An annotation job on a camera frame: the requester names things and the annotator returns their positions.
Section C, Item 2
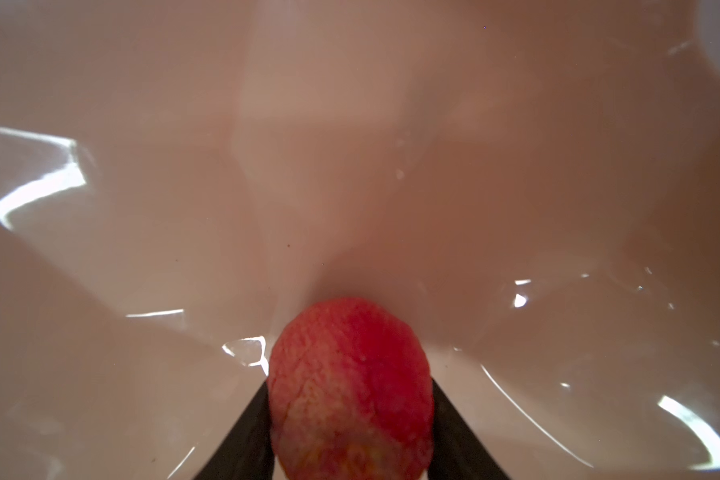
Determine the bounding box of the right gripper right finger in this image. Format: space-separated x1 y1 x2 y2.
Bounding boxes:
427 380 510 480

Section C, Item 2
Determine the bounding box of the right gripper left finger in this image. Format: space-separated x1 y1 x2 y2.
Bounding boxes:
194 382 275 480

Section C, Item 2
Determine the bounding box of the pink faceted fruit bowl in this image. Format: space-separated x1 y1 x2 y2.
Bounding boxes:
0 1 720 479

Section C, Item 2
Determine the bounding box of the red fake apple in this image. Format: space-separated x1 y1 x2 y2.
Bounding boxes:
267 297 434 479

